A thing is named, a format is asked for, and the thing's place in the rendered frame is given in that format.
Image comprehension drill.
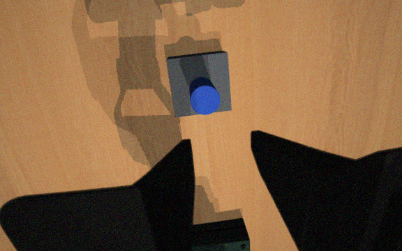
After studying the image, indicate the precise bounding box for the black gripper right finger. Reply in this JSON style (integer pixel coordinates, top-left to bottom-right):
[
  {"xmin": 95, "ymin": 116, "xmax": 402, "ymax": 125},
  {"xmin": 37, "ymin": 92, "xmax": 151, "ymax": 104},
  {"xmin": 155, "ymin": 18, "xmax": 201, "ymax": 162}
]
[{"xmin": 251, "ymin": 130, "xmax": 402, "ymax": 251}]

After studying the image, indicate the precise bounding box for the blue marker cap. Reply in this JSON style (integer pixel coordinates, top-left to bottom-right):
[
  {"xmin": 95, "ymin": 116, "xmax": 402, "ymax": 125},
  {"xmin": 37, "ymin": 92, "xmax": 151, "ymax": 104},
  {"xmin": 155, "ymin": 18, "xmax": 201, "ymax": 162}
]
[{"xmin": 189, "ymin": 77, "xmax": 221, "ymax": 115}]

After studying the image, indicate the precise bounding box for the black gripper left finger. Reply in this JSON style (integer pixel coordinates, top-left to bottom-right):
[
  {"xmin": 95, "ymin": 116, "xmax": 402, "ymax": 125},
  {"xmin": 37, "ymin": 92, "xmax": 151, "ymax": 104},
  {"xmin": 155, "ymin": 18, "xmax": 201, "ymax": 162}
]
[{"xmin": 0, "ymin": 139, "xmax": 195, "ymax": 251}]

